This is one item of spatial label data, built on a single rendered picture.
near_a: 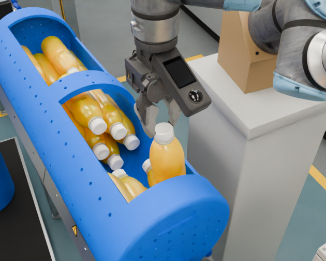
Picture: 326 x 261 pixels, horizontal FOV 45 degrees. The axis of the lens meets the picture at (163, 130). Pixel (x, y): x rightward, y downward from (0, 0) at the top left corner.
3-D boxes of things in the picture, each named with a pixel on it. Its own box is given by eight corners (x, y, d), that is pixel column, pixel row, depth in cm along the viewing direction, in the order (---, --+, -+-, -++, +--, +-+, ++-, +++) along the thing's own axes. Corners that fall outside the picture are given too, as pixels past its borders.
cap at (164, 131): (168, 144, 75) (167, 136, 74) (150, 140, 77) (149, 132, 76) (177, 132, 78) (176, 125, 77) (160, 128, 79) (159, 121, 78)
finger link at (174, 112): (170, 108, 82) (163, 75, 75) (186, 125, 79) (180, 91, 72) (157, 115, 82) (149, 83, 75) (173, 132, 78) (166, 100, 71)
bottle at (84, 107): (81, 89, 111) (111, 129, 100) (57, 98, 108) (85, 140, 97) (76, 69, 106) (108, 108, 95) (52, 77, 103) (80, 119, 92)
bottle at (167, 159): (180, 216, 85) (171, 150, 73) (151, 206, 88) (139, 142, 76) (193, 193, 89) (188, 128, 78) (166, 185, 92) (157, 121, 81)
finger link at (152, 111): (139, 123, 80) (145, 84, 74) (154, 141, 76) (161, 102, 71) (126, 127, 78) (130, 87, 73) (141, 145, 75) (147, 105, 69)
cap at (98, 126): (104, 126, 98) (107, 131, 97) (90, 132, 97) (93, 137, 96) (102, 115, 95) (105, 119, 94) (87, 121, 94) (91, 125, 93)
